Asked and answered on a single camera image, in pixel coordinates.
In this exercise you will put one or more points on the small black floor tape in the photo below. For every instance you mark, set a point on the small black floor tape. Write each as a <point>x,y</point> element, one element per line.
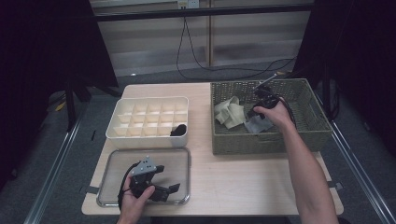
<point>93,135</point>

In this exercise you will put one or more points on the green woven basket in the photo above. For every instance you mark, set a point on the green woven basket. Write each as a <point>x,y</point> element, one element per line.
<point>299,90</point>

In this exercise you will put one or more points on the grey tape piece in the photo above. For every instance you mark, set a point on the grey tape piece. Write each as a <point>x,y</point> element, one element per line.
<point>336,185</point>
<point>90,189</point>

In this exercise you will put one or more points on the black sock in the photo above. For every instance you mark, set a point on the black sock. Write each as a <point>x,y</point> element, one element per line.
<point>179,130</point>

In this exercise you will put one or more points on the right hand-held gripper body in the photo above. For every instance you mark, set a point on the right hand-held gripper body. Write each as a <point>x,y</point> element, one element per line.
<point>266,98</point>

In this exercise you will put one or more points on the black curtain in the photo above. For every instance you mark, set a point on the black curtain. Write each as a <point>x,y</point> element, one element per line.
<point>358,46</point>
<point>46,46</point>

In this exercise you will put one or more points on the person's left hand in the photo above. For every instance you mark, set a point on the person's left hand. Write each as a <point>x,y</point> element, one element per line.
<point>132,208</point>

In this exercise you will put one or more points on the yellow floor tape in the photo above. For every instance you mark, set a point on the yellow floor tape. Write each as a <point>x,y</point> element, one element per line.
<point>59,106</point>

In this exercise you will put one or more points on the clear plastic lid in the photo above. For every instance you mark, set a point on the clear plastic lid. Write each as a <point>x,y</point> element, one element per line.
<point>115,174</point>

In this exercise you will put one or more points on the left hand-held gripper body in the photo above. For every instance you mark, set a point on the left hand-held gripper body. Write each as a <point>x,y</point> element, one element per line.
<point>143,169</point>

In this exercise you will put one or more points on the person's right hand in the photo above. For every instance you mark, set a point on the person's right hand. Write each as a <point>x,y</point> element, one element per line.
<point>280,116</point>

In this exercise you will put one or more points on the black horizontal bar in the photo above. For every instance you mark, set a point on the black horizontal bar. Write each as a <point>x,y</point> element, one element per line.
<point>202,13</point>

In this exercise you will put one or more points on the grey sock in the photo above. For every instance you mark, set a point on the grey sock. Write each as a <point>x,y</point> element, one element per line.
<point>260,126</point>

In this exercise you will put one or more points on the white wall socket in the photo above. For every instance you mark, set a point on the white wall socket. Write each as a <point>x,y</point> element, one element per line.
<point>193,3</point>

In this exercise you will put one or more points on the white compartment storage box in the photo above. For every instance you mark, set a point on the white compartment storage box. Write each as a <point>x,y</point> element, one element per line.
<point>146,141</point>

